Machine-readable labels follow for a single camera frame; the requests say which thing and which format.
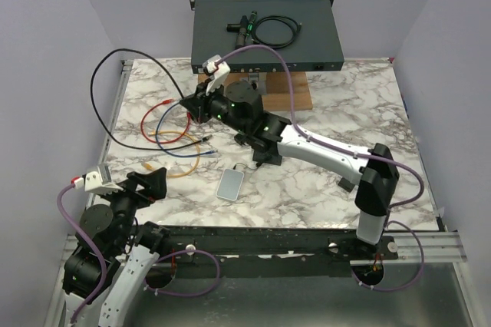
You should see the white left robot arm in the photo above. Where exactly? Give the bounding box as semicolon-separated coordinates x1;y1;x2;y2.
57;164;171;326

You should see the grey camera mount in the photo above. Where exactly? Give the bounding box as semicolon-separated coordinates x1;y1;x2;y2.
239;72;267;95

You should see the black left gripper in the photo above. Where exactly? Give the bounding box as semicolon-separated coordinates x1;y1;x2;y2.
101;166;166;252

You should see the wooden board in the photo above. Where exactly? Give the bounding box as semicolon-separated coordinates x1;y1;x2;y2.
256;71;314;111

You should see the black network switch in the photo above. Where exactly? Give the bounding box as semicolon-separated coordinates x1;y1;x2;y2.
234;112;292;168

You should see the black power adapter with cable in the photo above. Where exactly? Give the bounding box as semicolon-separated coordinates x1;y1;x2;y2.
232;162;355;193

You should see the yellow ethernet cable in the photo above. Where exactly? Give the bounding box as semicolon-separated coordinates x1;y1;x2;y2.
140;130;202;179

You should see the blue ethernet cable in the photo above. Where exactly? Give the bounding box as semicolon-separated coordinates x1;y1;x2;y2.
155;106;219;158

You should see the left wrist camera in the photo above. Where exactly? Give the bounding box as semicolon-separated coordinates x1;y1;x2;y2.
71;163;122;196

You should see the white grey small switch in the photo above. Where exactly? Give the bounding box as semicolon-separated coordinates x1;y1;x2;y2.
216;169;244;201

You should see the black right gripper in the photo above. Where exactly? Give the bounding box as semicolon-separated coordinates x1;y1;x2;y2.
180;80;249;137

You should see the red ethernet cable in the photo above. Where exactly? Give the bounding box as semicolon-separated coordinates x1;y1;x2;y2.
140;98;193;144

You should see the black coiled cable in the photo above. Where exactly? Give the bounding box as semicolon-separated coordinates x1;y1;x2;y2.
252;15;304;50

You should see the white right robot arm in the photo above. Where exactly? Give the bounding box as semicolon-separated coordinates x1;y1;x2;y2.
180;81;400;259

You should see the grey rack unit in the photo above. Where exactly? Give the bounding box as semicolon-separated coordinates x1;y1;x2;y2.
191;0;344;74

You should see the black ethernet cable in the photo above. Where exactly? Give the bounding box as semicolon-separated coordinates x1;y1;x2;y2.
90;48;214;150

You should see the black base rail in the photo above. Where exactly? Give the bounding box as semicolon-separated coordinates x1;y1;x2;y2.
143;226;398;286

